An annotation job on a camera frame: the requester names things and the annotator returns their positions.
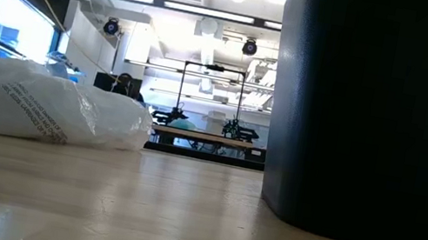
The black metal station frame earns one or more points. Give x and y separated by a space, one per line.
214 67

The blue plastic object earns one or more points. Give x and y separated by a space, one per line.
56 68

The wooden workbench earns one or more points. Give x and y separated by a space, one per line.
202 136

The black trash bin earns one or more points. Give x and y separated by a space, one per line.
372 121

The thin ceiling light strip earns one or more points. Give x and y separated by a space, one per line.
161 67

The white background container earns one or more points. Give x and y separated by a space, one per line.
215 122

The person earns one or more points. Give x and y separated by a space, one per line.
125 84

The black background robot arm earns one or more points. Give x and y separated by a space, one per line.
240 132
168 117

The black computer monitor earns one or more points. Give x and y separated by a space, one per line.
103 82

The white printed plastic bag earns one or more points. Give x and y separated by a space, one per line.
22 104

